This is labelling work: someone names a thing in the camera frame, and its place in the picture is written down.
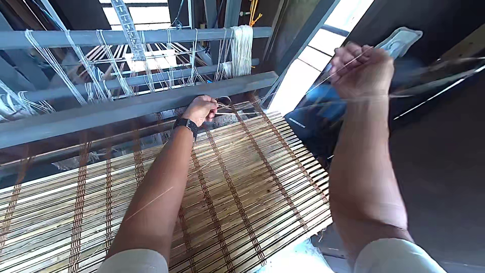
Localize person's left hand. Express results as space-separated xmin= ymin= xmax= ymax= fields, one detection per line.
xmin=182 ymin=95 xmax=218 ymax=127

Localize person's right hand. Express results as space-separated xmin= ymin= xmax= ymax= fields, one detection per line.
xmin=329 ymin=42 xmax=395 ymax=100

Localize thin beige fibre strands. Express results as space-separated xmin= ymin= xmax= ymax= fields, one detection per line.
xmin=216 ymin=45 xmax=374 ymax=116

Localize person's left forearm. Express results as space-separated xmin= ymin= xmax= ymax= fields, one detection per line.
xmin=98 ymin=118 xmax=198 ymax=273

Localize person's right forearm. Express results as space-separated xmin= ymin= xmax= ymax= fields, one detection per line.
xmin=329 ymin=94 xmax=448 ymax=273

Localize bright slatted window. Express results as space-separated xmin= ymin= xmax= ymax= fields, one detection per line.
xmin=268 ymin=0 xmax=375 ymax=117

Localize pale oblong object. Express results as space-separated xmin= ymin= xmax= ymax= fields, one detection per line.
xmin=374 ymin=27 xmax=423 ymax=60

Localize bundle of white yarn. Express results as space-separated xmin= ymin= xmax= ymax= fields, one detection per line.
xmin=222 ymin=25 xmax=254 ymax=79

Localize thick grey wooden beater beam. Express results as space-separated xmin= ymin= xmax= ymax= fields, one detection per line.
xmin=0 ymin=71 xmax=279 ymax=149

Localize thin grey heddle bar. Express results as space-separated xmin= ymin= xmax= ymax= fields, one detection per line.
xmin=23 ymin=58 xmax=260 ymax=103

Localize woven reed mat brown threads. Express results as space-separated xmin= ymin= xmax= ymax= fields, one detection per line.
xmin=0 ymin=95 xmax=334 ymax=273

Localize grey round heddle bar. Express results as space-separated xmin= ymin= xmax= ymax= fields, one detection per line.
xmin=0 ymin=27 xmax=273 ymax=50

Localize grey perforated hanging strip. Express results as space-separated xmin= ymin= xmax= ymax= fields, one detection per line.
xmin=111 ymin=0 xmax=146 ymax=61

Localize window with bars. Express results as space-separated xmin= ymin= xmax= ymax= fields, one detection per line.
xmin=99 ymin=0 xmax=172 ymax=31

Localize grey slanting wooden loom post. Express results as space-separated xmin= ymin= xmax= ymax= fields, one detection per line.
xmin=261 ymin=0 xmax=342 ymax=110

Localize orange cord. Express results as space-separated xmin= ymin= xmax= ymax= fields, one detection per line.
xmin=249 ymin=0 xmax=263 ymax=27

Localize white string heddles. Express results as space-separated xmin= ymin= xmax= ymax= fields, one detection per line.
xmin=0 ymin=28 xmax=233 ymax=118

